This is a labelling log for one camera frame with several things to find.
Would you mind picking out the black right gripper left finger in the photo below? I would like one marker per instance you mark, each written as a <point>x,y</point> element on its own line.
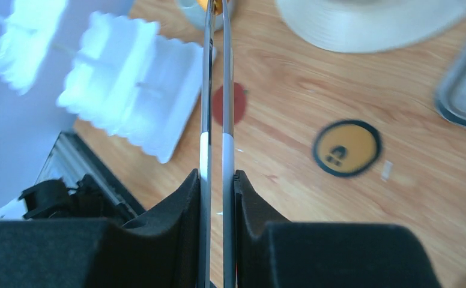
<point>159,248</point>

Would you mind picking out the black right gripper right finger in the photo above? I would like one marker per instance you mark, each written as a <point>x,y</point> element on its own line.
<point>273,251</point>

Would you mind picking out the white tiered dessert stand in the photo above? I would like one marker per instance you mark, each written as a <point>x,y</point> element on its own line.
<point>125,78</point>

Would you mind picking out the orange macaron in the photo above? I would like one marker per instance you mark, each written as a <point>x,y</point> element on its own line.
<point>215,5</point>

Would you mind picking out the yellow black round coaster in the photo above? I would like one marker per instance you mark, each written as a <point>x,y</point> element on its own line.
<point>347,148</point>

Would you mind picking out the dark red round coaster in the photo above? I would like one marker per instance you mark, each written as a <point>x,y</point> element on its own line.
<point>240,104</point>

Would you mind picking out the white ceramic mug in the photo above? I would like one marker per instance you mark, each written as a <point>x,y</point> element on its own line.
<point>196,15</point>

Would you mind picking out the beige bucket hat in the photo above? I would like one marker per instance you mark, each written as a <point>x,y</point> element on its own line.
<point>369,26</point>

